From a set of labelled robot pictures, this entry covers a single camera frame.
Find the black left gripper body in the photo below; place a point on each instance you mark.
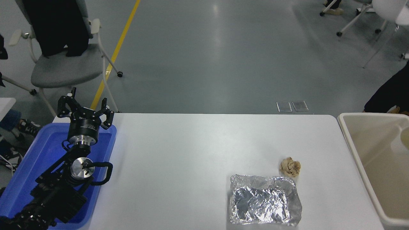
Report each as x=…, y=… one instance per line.
x=83, y=125

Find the white paper cup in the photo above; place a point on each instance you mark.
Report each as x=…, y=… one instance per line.
x=405, y=140

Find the grey office chair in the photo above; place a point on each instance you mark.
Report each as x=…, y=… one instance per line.
x=64, y=68

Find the blue plastic tray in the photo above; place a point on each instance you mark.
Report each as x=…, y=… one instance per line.
x=41, y=150

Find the white chair base with caster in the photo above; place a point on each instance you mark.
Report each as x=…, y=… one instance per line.
x=19, y=84

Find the seated person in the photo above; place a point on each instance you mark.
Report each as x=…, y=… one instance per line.
x=11, y=119

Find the small white table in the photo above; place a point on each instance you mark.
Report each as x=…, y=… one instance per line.
x=5, y=105

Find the black garment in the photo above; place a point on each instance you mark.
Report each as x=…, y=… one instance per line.
x=54, y=25

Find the clear floor plate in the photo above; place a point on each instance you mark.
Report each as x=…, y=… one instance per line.
x=284, y=107
x=300, y=106

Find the crumpled foil tray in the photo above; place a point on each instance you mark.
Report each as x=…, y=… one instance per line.
x=265, y=201

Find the crumpled tan paper ball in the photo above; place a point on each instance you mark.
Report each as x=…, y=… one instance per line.
x=290, y=166

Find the large pale bin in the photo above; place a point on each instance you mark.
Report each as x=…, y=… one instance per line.
x=377, y=150

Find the person in dark clothes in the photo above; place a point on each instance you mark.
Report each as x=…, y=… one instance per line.
x=393, y=92

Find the white plastic chair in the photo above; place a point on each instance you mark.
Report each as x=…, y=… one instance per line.
x=385, y=8

